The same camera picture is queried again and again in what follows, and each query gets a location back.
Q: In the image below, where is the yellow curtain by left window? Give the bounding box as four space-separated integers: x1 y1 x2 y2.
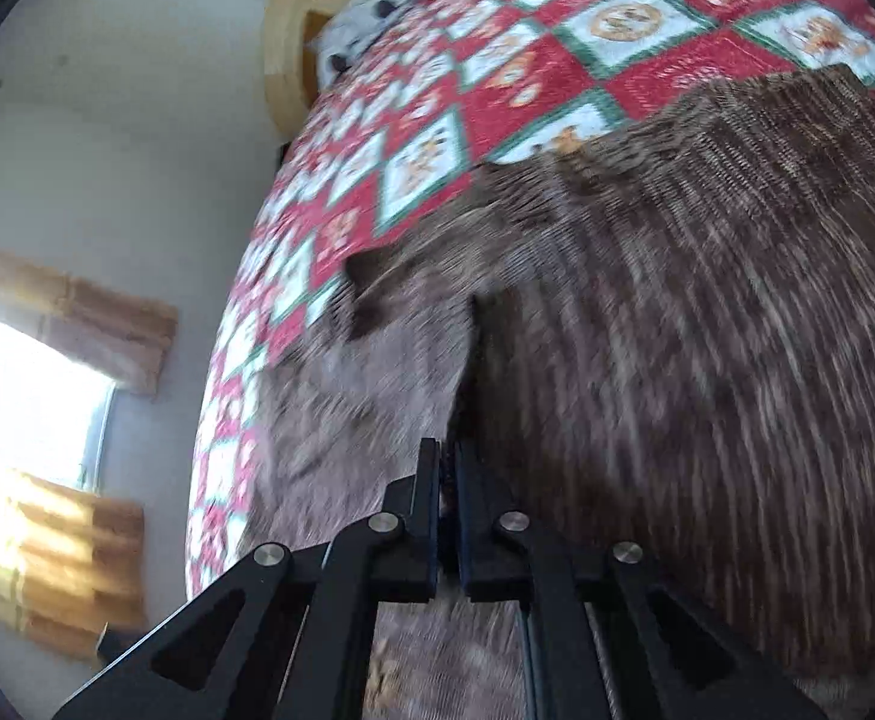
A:
0 250 179 397

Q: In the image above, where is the yellow curtain far left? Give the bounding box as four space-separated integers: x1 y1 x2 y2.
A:
0 475 148 661

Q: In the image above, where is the red white patchwork quilt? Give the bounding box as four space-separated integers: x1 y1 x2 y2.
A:
185 0 875 593

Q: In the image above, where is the brown knitted sweater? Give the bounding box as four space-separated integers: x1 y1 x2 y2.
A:
243 65 875 718

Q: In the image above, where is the white patterned pillow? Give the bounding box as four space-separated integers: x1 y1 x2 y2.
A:
310 0 416 93

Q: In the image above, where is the yellow wooden headboard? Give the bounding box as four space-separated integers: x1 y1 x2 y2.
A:
230 0 410 140

